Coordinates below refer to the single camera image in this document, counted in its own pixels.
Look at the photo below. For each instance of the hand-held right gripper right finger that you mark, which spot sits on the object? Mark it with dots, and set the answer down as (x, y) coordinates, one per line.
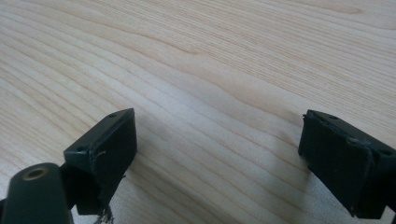
(342, 161)

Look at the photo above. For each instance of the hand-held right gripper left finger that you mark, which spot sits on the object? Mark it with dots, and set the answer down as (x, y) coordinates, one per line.
(106, 155)

